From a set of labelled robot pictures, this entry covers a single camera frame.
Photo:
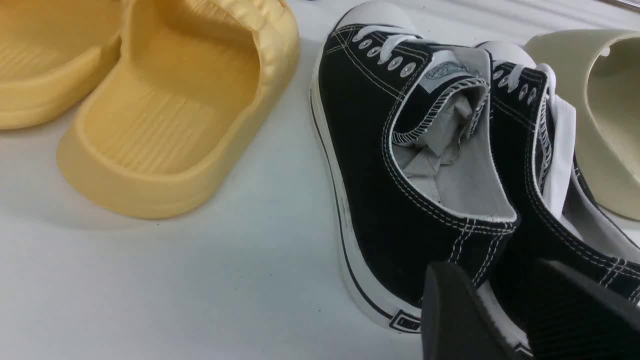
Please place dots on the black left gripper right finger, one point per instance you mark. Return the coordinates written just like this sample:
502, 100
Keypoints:
572, 317

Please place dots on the black canvas sneaker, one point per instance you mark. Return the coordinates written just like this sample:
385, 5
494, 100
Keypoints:
404, 123
532, 137

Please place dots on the yellow ridged slipper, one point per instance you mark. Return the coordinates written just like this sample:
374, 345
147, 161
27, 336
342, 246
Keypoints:
52, 54
193, 84

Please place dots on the left olive foam slipper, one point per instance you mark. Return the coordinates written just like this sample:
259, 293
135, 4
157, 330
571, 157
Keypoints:
598, 71

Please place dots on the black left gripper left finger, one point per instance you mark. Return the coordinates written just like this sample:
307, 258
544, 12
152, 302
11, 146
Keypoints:
455, 325

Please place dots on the right yellow ridged slipper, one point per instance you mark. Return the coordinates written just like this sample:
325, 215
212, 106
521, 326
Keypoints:
193, 84

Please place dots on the left yellow ridged slipper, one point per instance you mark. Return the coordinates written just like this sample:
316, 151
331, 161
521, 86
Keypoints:
52, 54

